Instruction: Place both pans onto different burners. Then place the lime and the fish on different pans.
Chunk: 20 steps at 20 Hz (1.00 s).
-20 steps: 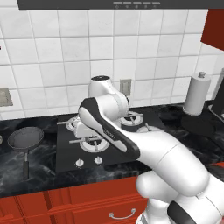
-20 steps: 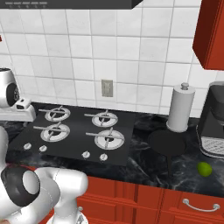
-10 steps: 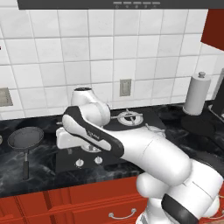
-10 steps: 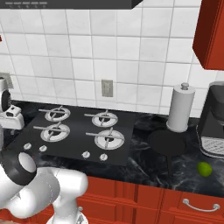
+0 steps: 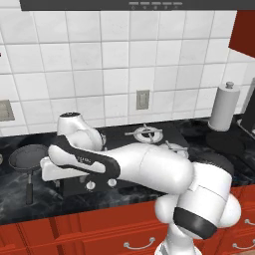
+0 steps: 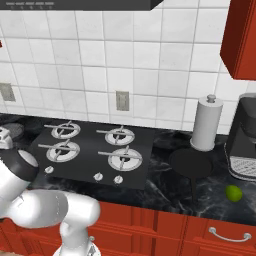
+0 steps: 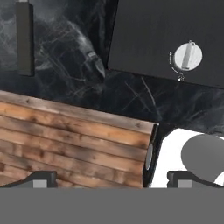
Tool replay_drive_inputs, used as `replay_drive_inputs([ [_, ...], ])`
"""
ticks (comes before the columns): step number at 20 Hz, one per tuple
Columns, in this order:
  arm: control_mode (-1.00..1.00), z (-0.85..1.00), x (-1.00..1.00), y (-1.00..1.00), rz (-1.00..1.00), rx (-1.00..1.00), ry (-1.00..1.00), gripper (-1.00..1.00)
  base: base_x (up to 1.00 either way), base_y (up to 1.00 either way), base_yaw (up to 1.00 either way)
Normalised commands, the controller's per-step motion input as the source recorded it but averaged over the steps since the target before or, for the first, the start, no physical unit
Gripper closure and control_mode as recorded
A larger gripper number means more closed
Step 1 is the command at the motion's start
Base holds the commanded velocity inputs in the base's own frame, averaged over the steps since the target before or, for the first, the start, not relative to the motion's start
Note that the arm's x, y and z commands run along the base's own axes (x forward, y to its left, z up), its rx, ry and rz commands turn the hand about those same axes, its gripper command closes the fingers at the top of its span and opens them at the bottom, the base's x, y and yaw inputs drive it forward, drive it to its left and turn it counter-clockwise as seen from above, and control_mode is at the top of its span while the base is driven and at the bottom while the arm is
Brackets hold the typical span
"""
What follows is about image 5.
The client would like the grey wall socket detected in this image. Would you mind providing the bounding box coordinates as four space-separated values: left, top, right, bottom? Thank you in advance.
135 89 151 111

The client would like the black hob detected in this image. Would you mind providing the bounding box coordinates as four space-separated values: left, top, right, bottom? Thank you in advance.
59 122 191 197

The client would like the red drawer front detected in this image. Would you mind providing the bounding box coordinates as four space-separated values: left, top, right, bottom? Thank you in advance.
79 222 173 255
215 228 255 255
230 184 255 234

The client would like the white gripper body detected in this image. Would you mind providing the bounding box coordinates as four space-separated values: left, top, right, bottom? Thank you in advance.
39 154 90 182

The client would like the grey wall plate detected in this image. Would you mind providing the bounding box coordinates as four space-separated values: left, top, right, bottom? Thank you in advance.
0 99 16 123

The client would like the dark grey range hood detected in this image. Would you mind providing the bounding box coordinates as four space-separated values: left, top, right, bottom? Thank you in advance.
19 0 255 12

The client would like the black frying pan long handle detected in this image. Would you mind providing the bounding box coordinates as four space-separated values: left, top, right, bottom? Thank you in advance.
8 143 51 205

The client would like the red cupboard door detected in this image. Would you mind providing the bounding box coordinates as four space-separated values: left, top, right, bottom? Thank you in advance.
17 214 83 255

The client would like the red wall cupboard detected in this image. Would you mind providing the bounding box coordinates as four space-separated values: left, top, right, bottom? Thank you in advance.
227 9 255 60

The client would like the white paper towel roll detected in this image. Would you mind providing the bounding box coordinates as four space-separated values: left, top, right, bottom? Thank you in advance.
207 81 241 132

